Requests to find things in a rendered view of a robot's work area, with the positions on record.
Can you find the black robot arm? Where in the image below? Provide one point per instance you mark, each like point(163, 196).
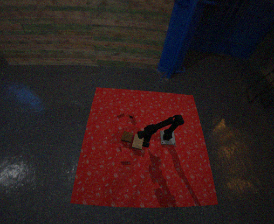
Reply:
point(151, 129)

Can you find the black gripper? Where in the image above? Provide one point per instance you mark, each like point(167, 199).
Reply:
point(146, 142)

